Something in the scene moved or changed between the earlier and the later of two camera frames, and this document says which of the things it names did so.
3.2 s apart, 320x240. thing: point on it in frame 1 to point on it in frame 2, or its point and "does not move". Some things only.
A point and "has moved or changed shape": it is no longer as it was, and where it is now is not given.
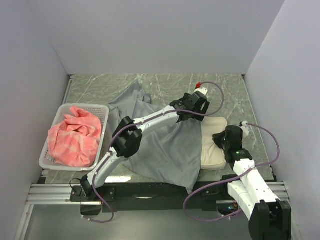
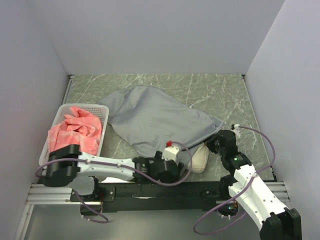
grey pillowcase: x=171 y=152 has moved or changed shape
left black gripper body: x=204 y=109 to x=172 y=179
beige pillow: x=212 y=155 to x=199 y=158
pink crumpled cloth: x=75 y=141 does not move
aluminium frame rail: x=48 y=194 does not move
